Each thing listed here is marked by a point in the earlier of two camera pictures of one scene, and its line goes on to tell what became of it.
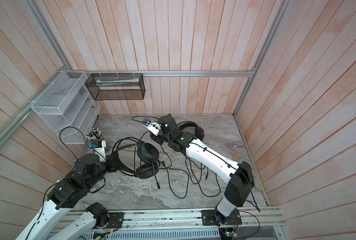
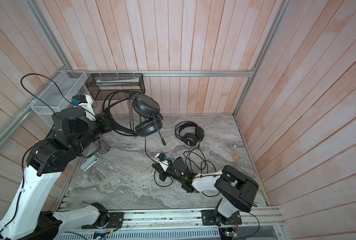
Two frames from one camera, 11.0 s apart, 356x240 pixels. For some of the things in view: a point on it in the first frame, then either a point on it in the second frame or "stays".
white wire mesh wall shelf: [67, 107] stays
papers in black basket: [133, 80] stays
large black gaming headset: [148, 154] → [134, 114]
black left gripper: [113, 161] → [105, 118]
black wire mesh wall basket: [116, 86] stays
